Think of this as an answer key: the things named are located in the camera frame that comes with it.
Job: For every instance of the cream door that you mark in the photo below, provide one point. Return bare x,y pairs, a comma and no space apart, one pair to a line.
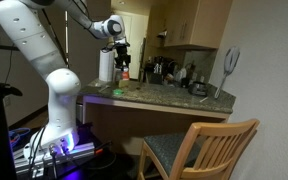
135,43

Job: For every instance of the yellow sponge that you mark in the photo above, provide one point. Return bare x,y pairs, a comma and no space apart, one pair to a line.
124,83

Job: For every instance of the white pill bottle dark cap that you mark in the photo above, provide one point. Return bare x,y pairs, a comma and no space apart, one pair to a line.
125,74

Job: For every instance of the thin white stick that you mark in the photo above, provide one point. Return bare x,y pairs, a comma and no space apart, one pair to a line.
204,99

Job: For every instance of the white spoon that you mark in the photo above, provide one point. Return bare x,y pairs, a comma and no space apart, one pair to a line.
104,88

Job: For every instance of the white fly swatter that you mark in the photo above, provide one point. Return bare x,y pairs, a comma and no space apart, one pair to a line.
230,61

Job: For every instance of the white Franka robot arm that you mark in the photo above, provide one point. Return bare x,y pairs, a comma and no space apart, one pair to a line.
60,100

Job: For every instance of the wooden chair grey cushion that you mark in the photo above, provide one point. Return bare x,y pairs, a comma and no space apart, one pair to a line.
170,150

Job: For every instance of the white paper towel roll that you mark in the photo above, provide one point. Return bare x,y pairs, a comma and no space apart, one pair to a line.
106,66

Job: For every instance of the green round lid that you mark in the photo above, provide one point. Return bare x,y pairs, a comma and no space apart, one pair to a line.
118,91

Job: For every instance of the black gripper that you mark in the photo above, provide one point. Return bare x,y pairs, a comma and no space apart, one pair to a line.
121,50

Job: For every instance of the beige wall cabinet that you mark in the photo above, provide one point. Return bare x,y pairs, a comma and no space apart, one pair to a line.
197,23

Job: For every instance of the dark coffee maker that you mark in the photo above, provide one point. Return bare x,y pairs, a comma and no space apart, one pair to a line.
159,68

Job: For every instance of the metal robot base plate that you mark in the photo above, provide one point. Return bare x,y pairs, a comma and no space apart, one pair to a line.
77,150

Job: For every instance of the black robot cart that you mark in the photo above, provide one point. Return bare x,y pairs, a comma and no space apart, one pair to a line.
87,133

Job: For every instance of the beige kitchen counter island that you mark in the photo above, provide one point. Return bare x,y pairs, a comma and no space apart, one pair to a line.
144,120

